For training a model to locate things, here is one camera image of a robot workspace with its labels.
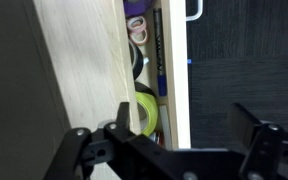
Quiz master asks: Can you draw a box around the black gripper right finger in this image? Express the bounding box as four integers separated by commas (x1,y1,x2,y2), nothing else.
228,101,288,180

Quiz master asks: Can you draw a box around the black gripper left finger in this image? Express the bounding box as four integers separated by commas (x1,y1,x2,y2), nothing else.
43,101,182,180

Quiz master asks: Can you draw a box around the small red item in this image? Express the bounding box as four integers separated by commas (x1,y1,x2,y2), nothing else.
148,131,165,146

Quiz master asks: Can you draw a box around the yellow green tape roll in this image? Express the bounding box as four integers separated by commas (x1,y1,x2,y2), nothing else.
135,91,160,137

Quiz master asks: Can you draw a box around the black metal tool chest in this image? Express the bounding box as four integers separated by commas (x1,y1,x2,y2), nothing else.
0,0,72,180

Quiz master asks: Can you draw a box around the small black tape roll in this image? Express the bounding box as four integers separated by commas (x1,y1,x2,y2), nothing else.
133,80,158,99

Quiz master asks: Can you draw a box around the white stick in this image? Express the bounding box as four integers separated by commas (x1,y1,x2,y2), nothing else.
158,104,173,149

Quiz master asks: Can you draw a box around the large black tape roll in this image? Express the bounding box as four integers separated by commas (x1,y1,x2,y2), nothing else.
128,39,146,81

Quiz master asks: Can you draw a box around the black marker blue cap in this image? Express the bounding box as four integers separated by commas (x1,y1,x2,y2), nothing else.
152,8,168,98

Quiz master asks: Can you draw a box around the white tape roll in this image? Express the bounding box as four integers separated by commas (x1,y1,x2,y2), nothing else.
128,29,150,47

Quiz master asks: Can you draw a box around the pink tape roll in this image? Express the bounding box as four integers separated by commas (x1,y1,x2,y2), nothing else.
126,15,148,34

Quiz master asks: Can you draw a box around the purple tape roll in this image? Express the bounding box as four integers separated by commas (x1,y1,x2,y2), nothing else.
123,0,156,18

